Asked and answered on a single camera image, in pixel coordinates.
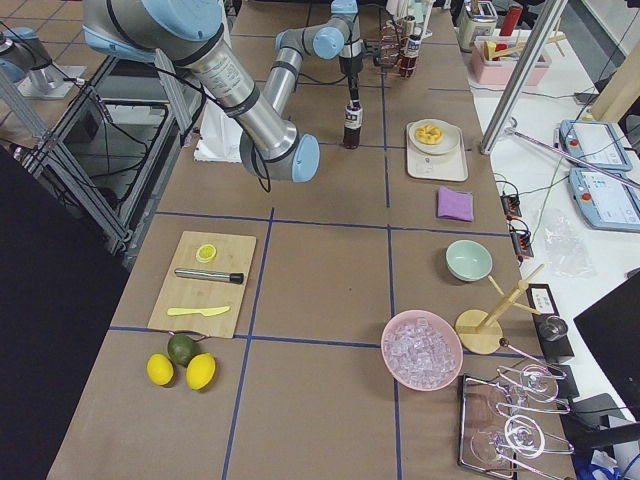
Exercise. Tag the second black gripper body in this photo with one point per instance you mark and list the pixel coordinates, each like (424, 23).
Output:
(351, 68)

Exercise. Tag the tea bottle white cap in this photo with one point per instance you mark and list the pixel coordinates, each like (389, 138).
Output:
(352, 125)

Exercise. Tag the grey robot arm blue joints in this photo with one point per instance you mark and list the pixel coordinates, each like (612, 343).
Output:
(27, 63)

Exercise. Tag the second grey robot arm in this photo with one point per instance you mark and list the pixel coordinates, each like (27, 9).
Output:
(190, 34)

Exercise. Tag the front tea bottle in rack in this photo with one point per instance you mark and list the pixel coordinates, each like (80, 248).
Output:
(410, 47)

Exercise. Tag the cream rectangular serving tray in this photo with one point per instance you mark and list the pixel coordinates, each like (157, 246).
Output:
(451, 166)

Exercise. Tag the glass rack metal tray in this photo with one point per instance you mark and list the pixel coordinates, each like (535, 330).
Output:
(500, 431)

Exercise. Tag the round cream plate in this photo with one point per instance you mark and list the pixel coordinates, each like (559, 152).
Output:
(450, 141)

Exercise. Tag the pink bin with cups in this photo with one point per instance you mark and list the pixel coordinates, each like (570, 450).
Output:
(498, 71)

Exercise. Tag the folded purple cloth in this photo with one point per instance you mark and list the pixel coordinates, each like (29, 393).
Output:
(454, 205)

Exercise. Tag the red black connector upper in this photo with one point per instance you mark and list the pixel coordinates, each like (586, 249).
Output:
(511, 205)

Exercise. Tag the red black connector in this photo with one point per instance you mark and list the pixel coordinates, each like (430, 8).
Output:
(511, 205)
(521, 241)

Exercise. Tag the mint green bowl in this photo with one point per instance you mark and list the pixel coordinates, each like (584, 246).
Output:
(468, 260)

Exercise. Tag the lemon slice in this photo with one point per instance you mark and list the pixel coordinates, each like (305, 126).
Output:
(206, 253)

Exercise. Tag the steel muddler black tip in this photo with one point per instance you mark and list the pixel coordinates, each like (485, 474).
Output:
(233, 278)

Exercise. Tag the red black connector lower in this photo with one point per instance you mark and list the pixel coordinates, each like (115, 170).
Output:
(521, 241)

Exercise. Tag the upper teach pendant tablet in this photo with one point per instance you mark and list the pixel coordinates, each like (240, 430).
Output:
(596, 142)

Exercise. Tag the teach pendant tablet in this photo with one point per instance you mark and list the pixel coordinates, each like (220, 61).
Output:
(596, 142)
(604, 202)

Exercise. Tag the wooden cutting board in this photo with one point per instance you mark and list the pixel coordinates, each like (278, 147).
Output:
(234, 254)

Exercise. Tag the pink bowl with ice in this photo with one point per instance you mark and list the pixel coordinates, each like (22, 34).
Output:
(421, 350)

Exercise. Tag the clear plastic bag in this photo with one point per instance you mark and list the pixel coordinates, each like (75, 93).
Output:
(566, 252)

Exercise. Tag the wooden stand round base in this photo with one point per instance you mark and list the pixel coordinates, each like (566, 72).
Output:
(480, 331)

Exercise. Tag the lower teach pendant tablet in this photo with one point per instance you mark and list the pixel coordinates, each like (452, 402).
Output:
(604, 202)

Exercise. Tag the yellow plastic knife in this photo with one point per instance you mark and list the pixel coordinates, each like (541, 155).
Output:
(206, 312)

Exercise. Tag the green lime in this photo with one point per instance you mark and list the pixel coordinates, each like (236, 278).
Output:
(181, 349)

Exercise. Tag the yellow lemon left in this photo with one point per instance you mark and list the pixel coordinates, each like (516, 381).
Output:
(159, 369)

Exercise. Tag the copper wire bottle rack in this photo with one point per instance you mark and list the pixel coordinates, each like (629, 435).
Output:
(393, 46)

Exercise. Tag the glazed ring donut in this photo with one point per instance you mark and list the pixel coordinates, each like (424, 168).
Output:
(429, 134)

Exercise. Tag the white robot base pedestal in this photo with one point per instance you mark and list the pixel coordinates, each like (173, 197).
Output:
(219, 137)

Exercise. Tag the aluminium frame post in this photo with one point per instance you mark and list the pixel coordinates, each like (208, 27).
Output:
(538, 37)

